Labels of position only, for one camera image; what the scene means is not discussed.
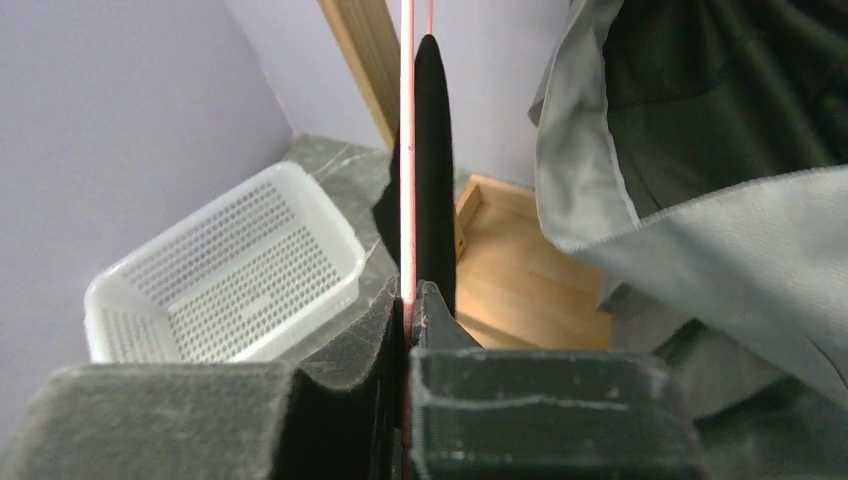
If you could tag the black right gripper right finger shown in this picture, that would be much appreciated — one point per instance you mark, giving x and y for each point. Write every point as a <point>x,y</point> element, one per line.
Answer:
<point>477,413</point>

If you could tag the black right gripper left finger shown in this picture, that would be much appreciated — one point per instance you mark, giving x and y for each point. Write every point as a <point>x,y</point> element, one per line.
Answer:
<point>329,416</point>

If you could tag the grey skirt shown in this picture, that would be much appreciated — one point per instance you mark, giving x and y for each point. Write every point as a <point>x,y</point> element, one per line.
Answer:
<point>696,152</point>

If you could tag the thin pink wire hanger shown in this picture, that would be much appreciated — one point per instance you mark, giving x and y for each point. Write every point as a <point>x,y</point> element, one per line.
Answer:
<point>407,166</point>

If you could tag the black skirt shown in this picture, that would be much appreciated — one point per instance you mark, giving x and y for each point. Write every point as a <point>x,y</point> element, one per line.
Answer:
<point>435,225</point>

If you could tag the wooden clothes rack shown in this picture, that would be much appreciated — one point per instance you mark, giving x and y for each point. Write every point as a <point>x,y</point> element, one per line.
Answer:
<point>515,290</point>

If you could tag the white plastic laundry basket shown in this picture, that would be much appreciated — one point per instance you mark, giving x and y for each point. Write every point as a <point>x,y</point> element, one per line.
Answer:
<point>244,278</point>

